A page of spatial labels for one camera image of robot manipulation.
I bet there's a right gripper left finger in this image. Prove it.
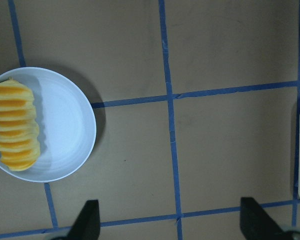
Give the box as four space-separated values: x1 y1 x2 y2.
50 199 101 240

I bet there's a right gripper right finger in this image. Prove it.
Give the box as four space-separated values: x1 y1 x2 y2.
239 197 300 240

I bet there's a blue plate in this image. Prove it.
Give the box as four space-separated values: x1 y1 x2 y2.
0 67 97 183

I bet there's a striped bread loaf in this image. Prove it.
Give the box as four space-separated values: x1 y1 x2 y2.
0 77 41 172

